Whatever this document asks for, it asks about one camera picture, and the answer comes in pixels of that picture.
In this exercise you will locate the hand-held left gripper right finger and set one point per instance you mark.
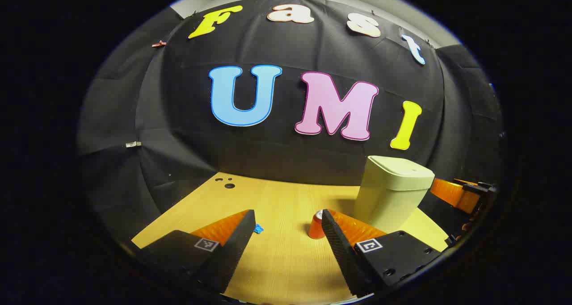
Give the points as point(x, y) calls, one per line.
point(339, 247)

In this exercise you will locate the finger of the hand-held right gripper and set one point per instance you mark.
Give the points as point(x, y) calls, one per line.
point(482, 190)
point(451, 194)

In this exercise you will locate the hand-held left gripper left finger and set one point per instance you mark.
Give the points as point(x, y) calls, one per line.
point(237, 242)

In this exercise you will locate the blue paper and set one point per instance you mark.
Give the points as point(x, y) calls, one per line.
point(258, 228)

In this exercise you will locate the red pop can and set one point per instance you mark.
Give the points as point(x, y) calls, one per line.
point(315, 228)

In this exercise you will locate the green desktop garbage bin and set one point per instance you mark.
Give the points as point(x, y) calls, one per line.
point(389, 193)

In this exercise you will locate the wooden desktop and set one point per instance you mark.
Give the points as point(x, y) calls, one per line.
point(286, 233)

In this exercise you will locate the black table clamp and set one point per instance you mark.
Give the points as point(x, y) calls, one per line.
point(452, 239)

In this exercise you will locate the black backdrop cloth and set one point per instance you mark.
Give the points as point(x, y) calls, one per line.
point(187, 131)

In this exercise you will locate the silver backdrop clip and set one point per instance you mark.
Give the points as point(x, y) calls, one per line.
point(133, 144)

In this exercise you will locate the pink backdrop clip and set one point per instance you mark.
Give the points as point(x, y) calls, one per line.
point(158, 43)

